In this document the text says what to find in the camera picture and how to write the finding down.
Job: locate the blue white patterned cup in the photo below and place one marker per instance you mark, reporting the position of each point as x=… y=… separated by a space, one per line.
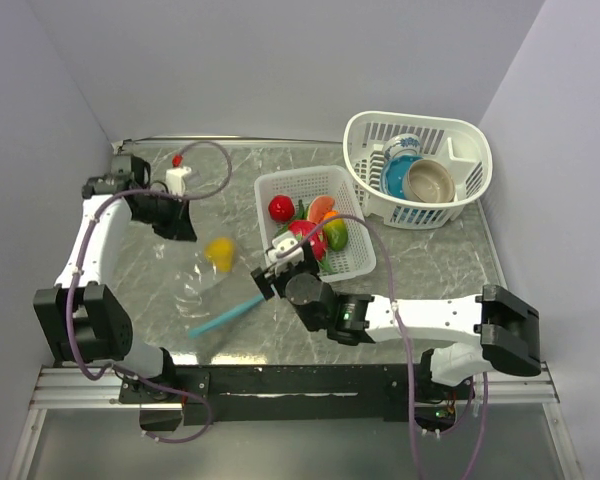
x=407 y=144

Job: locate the fake watermelon slice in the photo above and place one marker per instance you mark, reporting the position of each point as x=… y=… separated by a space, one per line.
x=319 y=207

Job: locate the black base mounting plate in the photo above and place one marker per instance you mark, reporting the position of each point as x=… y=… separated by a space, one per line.
x=235 y=393

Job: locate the red fake pepper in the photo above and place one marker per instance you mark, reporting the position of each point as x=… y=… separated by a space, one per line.
x=281 y=208

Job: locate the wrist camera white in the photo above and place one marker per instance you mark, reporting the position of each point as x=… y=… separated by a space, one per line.
x=177 y=176
x=284 y=253

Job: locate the aluminium rail frame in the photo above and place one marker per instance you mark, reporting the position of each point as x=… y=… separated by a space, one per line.
x=67 y=388

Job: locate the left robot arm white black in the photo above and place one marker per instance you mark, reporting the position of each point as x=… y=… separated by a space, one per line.
x=80 y=309

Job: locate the orange green fake mango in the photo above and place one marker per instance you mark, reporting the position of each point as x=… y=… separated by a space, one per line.
x=336 y=231

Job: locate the green fake pepper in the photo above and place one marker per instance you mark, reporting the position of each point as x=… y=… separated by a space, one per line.
x=299 y=211

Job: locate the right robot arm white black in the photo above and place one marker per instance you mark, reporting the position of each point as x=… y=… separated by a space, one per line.
x=491 y=331

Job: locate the beige bowl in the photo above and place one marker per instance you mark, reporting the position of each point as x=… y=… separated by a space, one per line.
x=428 y=181

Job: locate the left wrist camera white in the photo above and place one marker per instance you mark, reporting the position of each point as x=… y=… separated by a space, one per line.
x=177 y=176

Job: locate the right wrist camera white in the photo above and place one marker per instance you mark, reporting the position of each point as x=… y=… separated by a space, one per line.
x=284 y=253

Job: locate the white perforated flat basket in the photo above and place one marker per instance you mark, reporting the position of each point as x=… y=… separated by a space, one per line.
x=344 y=249

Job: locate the yellow fake fruit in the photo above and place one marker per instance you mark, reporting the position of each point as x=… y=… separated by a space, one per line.
x=220 y=254

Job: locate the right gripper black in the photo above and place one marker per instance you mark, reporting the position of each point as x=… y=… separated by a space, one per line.
x=267 y=278

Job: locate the clear zip top bag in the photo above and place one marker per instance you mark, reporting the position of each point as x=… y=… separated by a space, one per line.
x=193 y=293

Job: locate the white dish rack basket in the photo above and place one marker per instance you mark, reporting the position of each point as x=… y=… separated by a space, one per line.
x=458 y=145

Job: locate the blue plate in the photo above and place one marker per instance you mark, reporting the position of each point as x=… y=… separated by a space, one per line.
x=394 y=173

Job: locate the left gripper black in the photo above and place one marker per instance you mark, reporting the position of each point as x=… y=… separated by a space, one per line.
x=179 y=227

